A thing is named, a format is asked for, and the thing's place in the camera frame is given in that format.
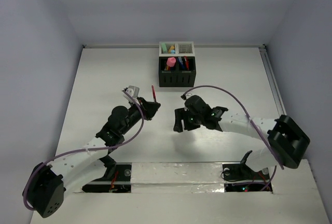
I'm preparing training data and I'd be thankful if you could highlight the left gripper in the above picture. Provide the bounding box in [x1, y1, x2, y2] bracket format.
[120, 97, 159, 135]

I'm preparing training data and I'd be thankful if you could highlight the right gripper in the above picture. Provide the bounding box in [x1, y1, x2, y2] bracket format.
[173, 107, 203, 132]

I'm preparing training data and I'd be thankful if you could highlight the dark red gel pen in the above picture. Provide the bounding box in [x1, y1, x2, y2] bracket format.
[151, 85, 157, 103]

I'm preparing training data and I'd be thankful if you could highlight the green highlighter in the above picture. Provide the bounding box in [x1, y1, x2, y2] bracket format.
[160, 43, 168, 53]

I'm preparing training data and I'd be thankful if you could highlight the orange highlighter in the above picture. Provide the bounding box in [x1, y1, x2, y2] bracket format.
[168, 46, 175, 53]

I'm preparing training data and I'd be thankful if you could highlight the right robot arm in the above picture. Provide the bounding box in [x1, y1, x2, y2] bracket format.
[173, 95, 310, 178]

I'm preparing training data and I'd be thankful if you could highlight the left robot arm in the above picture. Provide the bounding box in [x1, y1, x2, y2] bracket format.
[22, 93, 161, 218]

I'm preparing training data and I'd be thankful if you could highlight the black slotted organizer box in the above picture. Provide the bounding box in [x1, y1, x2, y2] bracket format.
[158, 57, 197, 87]

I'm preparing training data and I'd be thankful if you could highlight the pink capped marker bundle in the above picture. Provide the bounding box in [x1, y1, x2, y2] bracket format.
[165, 57, 176, 71]

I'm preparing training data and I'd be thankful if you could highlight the white slotted organizer box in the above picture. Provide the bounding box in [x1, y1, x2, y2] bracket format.
[159, 41, 196, 57]

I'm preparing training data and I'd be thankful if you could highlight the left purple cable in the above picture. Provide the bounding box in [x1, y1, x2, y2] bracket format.
[22, 90, 145, 211]

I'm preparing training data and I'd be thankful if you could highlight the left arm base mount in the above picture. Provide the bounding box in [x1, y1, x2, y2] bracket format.
[81, 162, 132, 193]

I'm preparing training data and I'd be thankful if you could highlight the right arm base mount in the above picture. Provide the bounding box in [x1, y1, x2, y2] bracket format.
[220, 150, 273, 192]

